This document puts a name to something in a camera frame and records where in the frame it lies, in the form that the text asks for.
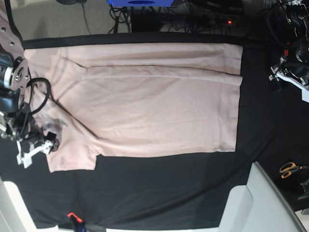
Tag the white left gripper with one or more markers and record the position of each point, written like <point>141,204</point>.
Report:
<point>294,72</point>

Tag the white chair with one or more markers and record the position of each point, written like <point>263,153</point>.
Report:
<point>14,215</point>
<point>258,206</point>

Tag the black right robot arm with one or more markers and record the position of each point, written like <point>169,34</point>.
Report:
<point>16,118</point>

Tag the black table cloth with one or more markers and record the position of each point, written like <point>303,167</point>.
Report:
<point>186,191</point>

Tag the orange blue bottom clamp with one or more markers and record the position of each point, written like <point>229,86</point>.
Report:
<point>78,225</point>

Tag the blue plastic box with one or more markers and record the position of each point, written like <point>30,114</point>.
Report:
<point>141,3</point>

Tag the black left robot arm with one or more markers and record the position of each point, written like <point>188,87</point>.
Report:
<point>297,16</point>

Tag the white chair left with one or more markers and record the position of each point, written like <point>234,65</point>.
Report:
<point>14,215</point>

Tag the black device on side table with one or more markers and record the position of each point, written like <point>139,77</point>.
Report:
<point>305,188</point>

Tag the pink T-shirt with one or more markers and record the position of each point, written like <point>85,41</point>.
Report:
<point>140,100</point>

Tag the white chair right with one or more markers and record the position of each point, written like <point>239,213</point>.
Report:
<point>258,206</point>

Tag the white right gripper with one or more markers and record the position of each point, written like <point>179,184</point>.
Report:
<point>29,147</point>

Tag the orange handled scissors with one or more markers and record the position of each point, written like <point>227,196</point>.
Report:
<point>289,168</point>

